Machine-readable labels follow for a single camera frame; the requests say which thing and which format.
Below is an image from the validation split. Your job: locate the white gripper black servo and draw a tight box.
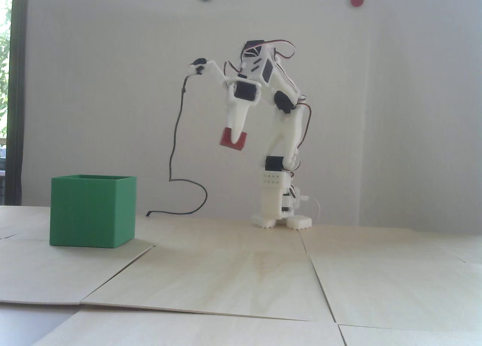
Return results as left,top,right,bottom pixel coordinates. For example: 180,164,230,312
205,61,262,143

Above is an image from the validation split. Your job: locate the red block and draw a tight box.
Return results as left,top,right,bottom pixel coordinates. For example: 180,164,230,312
219,128,248,151

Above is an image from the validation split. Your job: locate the green box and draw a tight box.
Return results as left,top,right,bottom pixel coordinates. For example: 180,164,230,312
50,175,136,248

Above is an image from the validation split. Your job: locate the thin black camera cable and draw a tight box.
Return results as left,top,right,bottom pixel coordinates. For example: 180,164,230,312
146,69,209,217

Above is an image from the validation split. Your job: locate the white power cable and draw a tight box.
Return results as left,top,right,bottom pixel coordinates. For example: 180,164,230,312
307,197,322,224

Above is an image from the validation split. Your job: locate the dark window frame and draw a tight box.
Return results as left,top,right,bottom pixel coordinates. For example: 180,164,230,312
5,0,29,206

